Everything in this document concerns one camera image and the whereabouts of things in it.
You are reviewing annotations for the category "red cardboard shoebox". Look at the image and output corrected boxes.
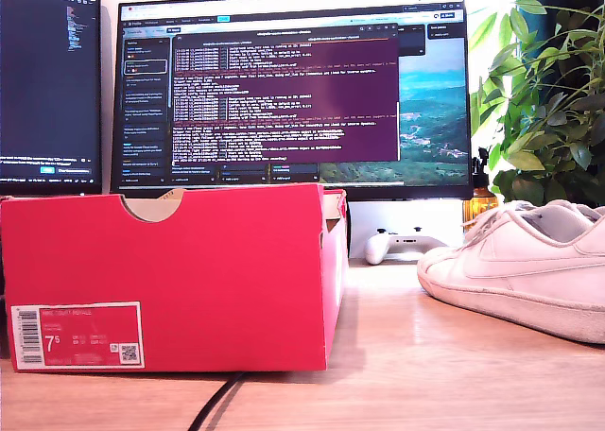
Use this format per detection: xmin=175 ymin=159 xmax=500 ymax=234
xmin=0 ymin=182 xmax=351 ymax=373

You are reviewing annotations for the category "narrow black computer monitor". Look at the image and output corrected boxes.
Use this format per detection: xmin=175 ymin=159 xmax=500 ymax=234
xmin=0 ymin=0 xmax=104 ymax=197

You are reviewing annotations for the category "white game controller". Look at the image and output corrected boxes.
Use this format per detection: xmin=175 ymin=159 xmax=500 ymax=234
xmin=363 ymin=226 xmax=449 ymax=266

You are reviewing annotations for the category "wide black computer monitor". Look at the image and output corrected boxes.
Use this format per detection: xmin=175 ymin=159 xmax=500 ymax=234
xmin=109 ymin=0 xmax=475 ymax=200

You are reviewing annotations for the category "amber bottle with black pump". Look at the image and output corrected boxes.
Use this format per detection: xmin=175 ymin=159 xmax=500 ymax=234
xmin=461 ymin=146 xmax=501 ymax=230

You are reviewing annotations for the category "black cable on table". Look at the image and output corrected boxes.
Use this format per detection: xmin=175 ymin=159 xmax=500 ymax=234
xmin=187 ymin=371 xmax=247 ymax=431

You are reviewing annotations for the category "green leafy houseplant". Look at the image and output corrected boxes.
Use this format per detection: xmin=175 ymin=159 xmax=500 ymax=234
xmin=467 ymin=0 xmax=605 ymax=210

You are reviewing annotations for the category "white leather sneaker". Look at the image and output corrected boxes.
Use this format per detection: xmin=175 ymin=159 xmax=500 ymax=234
xmin=416 ymin=198 xmax=605 ymax=345

